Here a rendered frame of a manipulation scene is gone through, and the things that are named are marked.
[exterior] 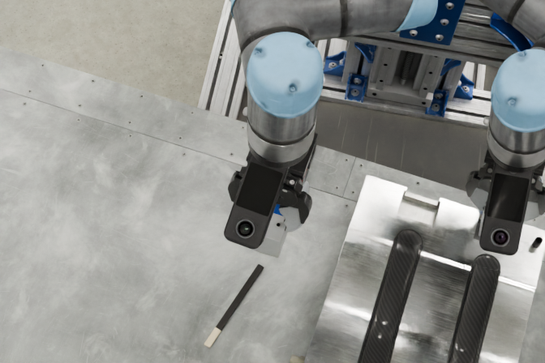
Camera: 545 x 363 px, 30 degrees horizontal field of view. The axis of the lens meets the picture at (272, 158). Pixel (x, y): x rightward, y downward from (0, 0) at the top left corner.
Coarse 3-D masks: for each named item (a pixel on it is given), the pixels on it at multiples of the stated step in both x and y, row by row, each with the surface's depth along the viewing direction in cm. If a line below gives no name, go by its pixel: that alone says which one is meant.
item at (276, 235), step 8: (272, 216) 131; (280, 216) 131; (272, 224) 130; (280, 224) 130; (272, 232) 130; (280, 232) 130; (264, 240) 130; (272, 240) 129; (280, 240) 129; (248, 248) 134; (264, 248) 132; (272, 248) 132; (280, 248) 132
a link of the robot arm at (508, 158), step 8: (488, 120) 114; (488, 128) 115; (488, 136) 114; (488, 144) 116; (496, 144) 112; (496, 152) 114; (504, 152) 112; (512, 152) 111; (544, 152) 112; (504, 160) 114; (512, 160) 113; (520, 160) 112; (528, 160) 112; (536, 160) 113
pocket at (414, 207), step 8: (408, 192) 142; (408, 200) 143; (416, 200) 142; (424, 200) 142; (432, 200) 142; (400, 208) 142; (408, 208) 143; (416, 208) 143; (424, 208) 143; (432, 208) 143; (408, 216) 142; (416, 216) 142; (424, 216) 142; (432, 216) 142; (432, 224) 142
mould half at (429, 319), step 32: (384, 192) 141; (352, 224) 138; (384, 224) 138; (416, 224) 138; (448, 224) 139; (352, 256) 136; (384, 256) 136; (448, 256) 136; (512, 256) 137; (352, 288) 134; (416, 288) 135; (448, 288) 135; (512, 288) 135; (320, 320) 132; (352, 320) 132; (416, 320) 133; (448, 320) 133; (512, 320) 133; (320, 352) 127; (352, 352) 128; (416, 352) 130; (512, 352) 131
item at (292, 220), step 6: (306, 186) 128; (282, 210) 125; (288, 210) 124; (294, 210) 124; (288, 216) 126; (294, 216) 125; (288, 222) 127; (294, 222) 127; (300, 222) 126; (288, 228) 129; (294, 228) 128
